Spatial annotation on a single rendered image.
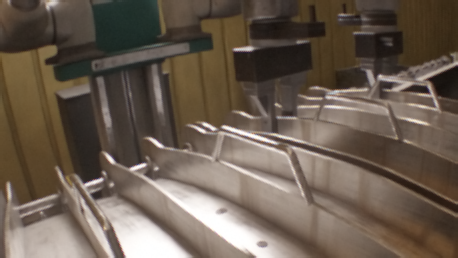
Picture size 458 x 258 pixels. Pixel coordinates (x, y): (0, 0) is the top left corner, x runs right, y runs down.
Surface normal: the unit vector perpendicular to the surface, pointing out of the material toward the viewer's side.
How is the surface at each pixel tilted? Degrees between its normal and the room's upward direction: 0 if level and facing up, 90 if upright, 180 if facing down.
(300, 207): 90
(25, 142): 90
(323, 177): 90
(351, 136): 90
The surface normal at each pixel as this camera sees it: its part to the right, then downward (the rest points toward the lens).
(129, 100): 0.61, 0.18
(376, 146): -0.80, 0.26
